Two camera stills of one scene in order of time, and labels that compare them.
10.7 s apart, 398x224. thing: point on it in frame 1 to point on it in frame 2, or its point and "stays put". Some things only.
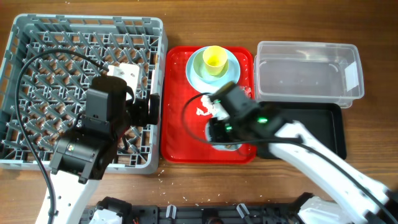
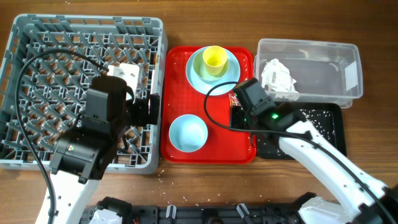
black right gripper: x=212 y=130 to x=235 y=117
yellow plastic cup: x=215 y=58 stays put
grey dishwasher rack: x=53 y=85 stays put
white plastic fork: x=154 y=82 stays put
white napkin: x=214 y=109 to x=278 y=78
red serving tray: x=186 y=108 stays put
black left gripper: x=141 y=118 stays put
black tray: x=324 y=121 stays put
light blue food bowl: x=221 y=147 to x=188 y=133
